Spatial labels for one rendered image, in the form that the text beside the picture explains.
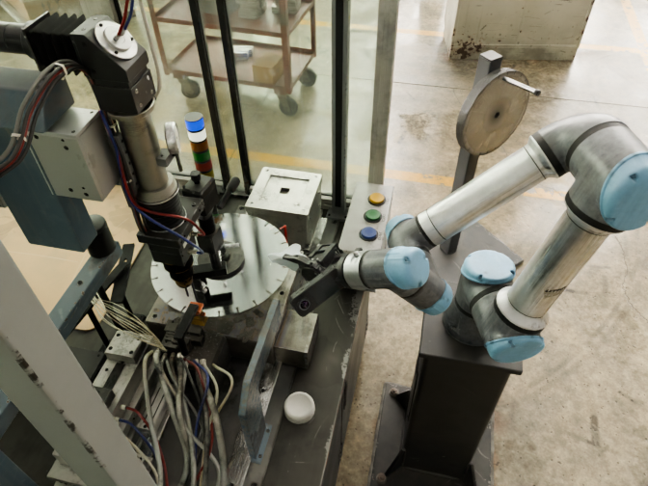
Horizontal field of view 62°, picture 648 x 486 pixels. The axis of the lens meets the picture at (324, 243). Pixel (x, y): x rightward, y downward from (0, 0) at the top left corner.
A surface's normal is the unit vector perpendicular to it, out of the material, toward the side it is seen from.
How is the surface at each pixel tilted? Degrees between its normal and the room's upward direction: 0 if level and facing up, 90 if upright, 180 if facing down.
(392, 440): 0
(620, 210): 83
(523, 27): 90
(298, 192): 0
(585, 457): 0
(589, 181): 79
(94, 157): 90
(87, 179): 90
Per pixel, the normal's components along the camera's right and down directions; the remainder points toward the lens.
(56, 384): 0.98, 0.15
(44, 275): -0.01, -0.70
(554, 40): -0.08, 0.72
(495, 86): 0.54, 0.55
